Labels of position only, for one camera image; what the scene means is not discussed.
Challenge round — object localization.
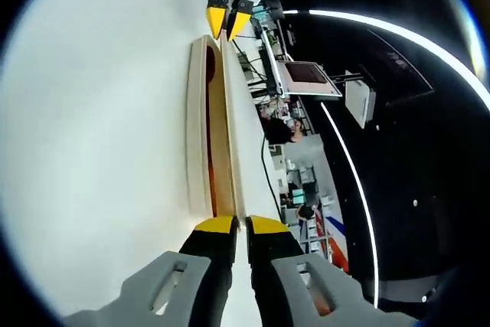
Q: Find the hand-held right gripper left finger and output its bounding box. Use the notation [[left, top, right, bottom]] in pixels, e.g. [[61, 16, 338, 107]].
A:
[[63, 214, 239, 327]]

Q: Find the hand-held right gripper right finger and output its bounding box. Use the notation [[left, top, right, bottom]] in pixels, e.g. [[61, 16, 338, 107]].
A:
[[244, 215, 419, 327]]

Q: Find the dark red wooden spoon utensil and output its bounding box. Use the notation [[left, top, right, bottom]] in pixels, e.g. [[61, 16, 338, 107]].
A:
[[204, 45, 224, 217]]

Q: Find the beige cutlery case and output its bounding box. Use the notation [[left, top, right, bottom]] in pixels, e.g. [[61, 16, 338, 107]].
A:
[[185, 30, 247, 228]]

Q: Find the shelving with white bins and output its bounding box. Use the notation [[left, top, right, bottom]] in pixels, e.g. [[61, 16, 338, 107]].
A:
[[285, 165, 349, 270]]

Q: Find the curved ceiling light strip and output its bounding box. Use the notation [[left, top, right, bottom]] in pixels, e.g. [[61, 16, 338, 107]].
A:
[[283, 8, 490, 108]]

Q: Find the silver laptop on stand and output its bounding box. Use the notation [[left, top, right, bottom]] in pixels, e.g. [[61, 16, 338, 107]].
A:
[[273, 60, 345, 102]]

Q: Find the straight ceiling light strip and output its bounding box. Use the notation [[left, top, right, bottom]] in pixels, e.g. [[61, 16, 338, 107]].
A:
[[319, 101, 381, 307]]

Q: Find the white ceiling air conditioner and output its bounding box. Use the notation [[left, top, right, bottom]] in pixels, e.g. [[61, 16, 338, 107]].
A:
[[343, 69, 379, 129]]

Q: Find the dark hanging screen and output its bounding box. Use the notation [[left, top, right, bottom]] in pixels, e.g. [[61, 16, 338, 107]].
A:
[[363, 27, 436, 108]]

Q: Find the thick black cable with plug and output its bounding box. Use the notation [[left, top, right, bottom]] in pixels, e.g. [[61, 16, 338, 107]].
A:
[[260, 136, 285, 215]]

